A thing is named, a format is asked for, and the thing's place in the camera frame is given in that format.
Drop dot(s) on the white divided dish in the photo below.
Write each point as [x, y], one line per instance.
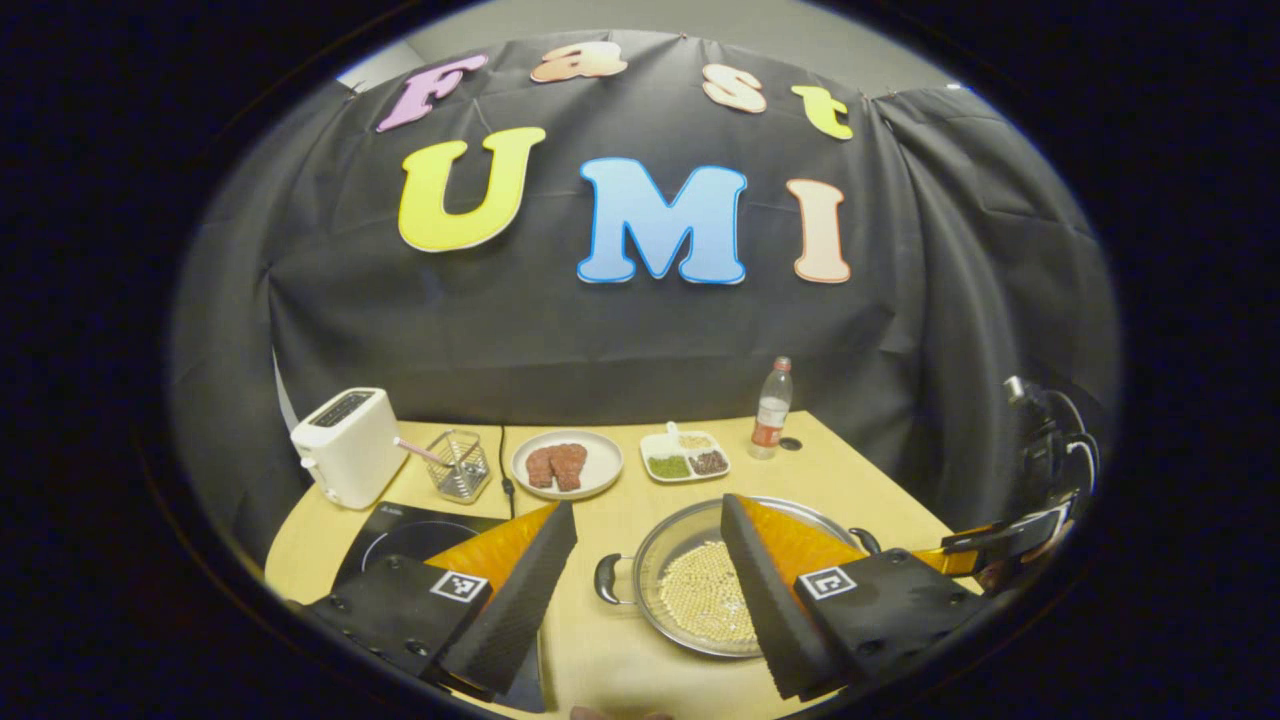
[660, 445]

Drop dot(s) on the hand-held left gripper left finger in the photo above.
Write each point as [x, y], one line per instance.
[520, 610]

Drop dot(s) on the white toaster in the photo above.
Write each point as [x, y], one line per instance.
[350, 450]

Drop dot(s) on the black induction cooktop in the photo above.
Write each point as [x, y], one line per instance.
[400, 535]

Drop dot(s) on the stainless steel pot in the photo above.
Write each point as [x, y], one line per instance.
[665, 530]

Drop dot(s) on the red meat slice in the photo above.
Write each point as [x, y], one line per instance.
[540, 468]
[568, 466]

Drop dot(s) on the round white plate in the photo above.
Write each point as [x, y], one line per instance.
[602, 465]

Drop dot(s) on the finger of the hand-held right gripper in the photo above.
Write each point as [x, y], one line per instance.
[1000, 545]

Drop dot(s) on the clear plastic water bottle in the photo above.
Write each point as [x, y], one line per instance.
[770, 420]

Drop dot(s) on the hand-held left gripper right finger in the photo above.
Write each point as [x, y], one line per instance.
[765, 610]

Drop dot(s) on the pile of soybeans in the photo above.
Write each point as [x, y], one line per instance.
[705, 595]

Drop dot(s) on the black backdrop cloth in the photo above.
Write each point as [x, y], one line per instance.
[600, 340]

